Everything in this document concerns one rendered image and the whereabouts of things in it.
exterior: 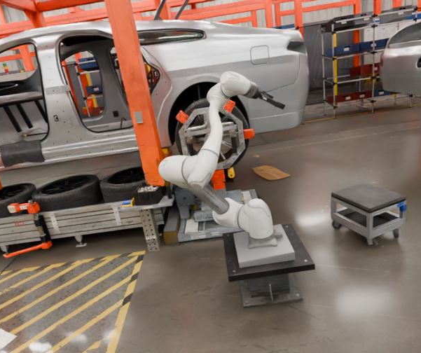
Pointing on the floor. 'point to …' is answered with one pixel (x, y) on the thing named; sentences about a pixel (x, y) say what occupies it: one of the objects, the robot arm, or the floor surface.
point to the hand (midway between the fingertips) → (277, 102)
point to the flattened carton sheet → (270, 173)
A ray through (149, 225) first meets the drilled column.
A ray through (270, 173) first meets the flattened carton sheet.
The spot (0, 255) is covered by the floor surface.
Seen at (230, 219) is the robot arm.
